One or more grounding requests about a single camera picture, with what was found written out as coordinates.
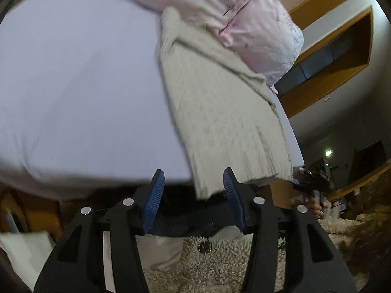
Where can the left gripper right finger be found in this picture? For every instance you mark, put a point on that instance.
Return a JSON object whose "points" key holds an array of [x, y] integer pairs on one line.
{"points": [[313, 263]]}

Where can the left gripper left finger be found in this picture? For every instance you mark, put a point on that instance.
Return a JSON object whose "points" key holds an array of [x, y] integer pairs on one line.
{"points": [[76, 262]]}

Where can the beige knitted garment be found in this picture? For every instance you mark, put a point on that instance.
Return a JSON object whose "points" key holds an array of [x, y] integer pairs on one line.
{"points": [[223, 112]]}

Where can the person's right hand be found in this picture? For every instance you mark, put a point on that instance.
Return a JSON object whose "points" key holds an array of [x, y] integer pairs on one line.
{"points": [[318, 210]]}

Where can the white paper sheet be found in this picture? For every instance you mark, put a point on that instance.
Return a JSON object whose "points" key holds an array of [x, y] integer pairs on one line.
{"points": [[27, 253]]}

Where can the cream fleece jacket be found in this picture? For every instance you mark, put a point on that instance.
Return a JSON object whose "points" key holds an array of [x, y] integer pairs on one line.
{"points": [[364, 243]]}

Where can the pink patterned pillow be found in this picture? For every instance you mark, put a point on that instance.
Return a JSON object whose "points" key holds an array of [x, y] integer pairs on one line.
{"points": [[261, 32]]}

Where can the wooden wall shelf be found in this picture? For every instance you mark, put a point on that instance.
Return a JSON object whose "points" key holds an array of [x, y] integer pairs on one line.
{"points": [[339, 45]]}

